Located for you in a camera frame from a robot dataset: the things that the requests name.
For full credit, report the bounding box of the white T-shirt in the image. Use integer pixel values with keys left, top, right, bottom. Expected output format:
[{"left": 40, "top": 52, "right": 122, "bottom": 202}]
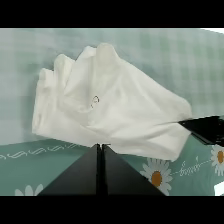
[{"left": 31, "top": 42, "right": 194, "bottom": 162}]

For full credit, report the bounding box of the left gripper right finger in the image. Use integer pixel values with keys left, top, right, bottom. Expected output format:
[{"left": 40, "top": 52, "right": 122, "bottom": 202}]
[{"left": 101, "top": 143, "right": 165, "bottom": 197}]

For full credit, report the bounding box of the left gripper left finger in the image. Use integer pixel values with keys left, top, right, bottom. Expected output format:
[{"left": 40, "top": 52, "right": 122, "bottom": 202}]
[{"left": 37, "top": 143, "right": 101, "bottom": 197}]

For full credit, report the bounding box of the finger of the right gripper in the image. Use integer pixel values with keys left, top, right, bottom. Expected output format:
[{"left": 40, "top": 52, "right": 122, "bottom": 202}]
[
  {"left": 177, "top": 115, "right": 224, "bottom": 136},
  {"left": 191, "top": 131, "right": 224, "bottom": 148}
]

